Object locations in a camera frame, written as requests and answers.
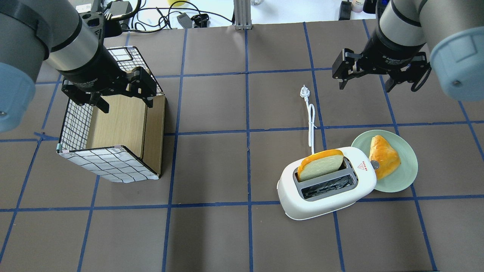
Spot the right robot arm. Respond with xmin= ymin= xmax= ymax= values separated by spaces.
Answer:
xmin=332 ymin=0 xmax=484 ymax=101

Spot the toast slice in toaster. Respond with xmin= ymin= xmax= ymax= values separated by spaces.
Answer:
xmin=297 ymin=149 xmax=344 ymax=182

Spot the black power adapter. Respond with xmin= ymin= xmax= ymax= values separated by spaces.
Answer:
xmin=177 ymin=13 xmax=195 ymax=29

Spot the aluminium frame post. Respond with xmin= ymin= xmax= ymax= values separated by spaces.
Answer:
xmin=233 ymin=0 xmax=253 ymax=30

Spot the white toaster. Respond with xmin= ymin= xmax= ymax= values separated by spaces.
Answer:
xmin=276 ymin=147 xmax=377 ymax=220

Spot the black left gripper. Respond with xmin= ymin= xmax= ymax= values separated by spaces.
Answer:
xmin=62 ymin=57 xmax=157 ymax=114

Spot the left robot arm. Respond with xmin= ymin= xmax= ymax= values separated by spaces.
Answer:
xmin=0 ymin=0 xmax=158 ymax=132

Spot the triangular golden bread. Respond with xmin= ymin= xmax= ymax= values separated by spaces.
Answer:
xmin=369 ymin=135 xmax=401 ymax=180

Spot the green plate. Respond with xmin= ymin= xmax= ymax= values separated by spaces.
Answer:
xmin=351 ymin=130 xmax=418 ymax=193

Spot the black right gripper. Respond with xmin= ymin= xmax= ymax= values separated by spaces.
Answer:
xmin=332 ymin=38 xmax=432 ymax=93

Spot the wire basket with checked cloth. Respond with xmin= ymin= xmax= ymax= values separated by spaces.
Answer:
xmin=57 ymin=46 xmax=167 ymax=183

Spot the white power cord with plug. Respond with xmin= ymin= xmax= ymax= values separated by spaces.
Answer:
xmin=299 ymin=85 xmax=319 ymax=155

